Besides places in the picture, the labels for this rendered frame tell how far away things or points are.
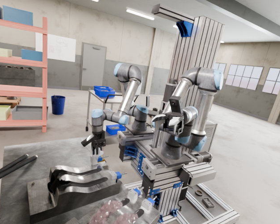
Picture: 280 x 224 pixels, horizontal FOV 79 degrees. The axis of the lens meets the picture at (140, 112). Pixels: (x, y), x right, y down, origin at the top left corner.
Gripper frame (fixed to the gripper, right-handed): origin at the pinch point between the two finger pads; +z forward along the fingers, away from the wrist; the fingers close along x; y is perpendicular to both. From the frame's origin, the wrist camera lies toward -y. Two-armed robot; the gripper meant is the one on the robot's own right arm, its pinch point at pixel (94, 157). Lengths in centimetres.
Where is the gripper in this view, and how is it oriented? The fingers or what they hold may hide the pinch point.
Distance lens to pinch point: 132.9
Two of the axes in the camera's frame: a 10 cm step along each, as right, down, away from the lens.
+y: 8.2, -1.0, 5.7
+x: -5.8, -2.3, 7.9
